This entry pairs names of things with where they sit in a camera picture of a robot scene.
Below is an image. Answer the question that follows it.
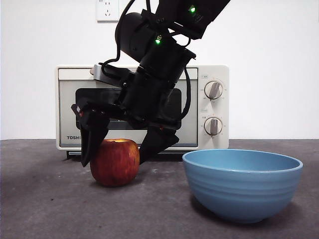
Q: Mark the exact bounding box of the cream Toshiba toaster oven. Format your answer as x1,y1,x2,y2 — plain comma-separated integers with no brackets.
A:
55,65,229,161

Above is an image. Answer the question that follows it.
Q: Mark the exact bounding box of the temperature knob with taupe grip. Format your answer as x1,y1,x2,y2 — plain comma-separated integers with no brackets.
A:
204,81,223,101

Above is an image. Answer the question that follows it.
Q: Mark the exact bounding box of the red apple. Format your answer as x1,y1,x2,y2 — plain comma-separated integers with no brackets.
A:
89,138,141,188

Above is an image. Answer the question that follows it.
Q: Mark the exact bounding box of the pale grey right wrist camera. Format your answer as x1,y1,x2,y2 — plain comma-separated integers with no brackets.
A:
93,63,137,88

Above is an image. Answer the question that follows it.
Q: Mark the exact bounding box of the white wall socket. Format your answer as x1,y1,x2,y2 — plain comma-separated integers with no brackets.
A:
96,0,120,24

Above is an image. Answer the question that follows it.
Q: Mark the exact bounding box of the blue ribbed bowl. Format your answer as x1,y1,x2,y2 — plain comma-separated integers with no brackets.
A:
182,148,304,224

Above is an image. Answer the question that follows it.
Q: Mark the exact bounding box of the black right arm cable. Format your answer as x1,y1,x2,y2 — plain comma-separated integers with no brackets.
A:
178,66,192,122
98,0,137,75

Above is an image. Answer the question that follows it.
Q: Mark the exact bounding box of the glass-windowed oven door with handle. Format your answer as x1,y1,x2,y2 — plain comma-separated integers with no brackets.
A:
58,68,199,148

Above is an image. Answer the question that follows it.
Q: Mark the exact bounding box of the timer knob with taupe grip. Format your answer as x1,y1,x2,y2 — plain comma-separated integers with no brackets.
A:
203,117,223,136

